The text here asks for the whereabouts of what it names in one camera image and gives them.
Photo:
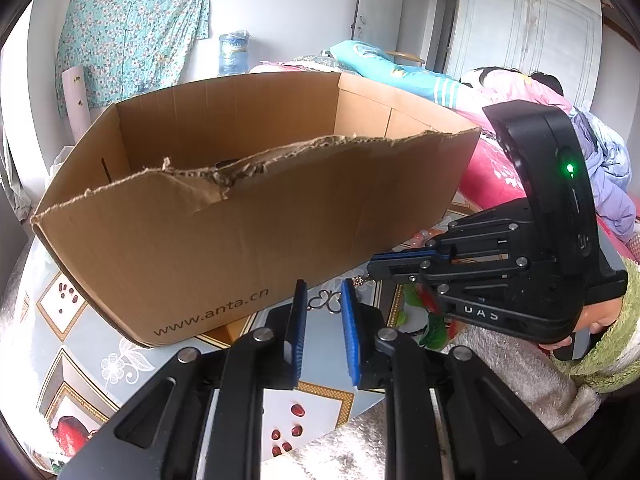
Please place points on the white door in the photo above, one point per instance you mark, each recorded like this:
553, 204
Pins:
377, 0

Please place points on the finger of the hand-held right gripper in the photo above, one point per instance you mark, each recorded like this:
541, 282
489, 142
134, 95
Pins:
400, 256
395, 272

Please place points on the brown cardboard box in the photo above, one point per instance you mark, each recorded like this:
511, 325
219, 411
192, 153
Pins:
200, 240

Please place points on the person's right forearm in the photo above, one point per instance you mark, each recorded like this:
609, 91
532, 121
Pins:
617, 355

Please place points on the person's right hand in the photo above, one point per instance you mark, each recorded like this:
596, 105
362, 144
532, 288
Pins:
602, 317

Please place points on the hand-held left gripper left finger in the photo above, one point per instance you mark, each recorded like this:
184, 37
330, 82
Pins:
299, 320

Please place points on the blue water jug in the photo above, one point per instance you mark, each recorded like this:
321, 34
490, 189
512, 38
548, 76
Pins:
234, 55

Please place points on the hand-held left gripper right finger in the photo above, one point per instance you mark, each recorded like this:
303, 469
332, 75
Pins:
350, 330

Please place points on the blue striped pillow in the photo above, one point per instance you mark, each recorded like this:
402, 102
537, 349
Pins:
400, 77

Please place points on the teal floral wall cloth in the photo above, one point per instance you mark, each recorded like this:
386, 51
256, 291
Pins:
130, 35

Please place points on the grey lace cloth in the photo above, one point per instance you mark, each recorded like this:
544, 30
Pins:
315, 64

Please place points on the clear plastic bag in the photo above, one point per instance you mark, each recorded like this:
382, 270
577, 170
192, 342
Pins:
60, 165

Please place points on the lilac padded jacket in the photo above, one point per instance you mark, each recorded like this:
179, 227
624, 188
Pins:
607, 175

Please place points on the pale rolled tube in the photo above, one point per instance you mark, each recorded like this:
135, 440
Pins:
77, 100

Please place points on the patterned blue tablecloth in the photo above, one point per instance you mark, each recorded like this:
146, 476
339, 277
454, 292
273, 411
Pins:
80, 360

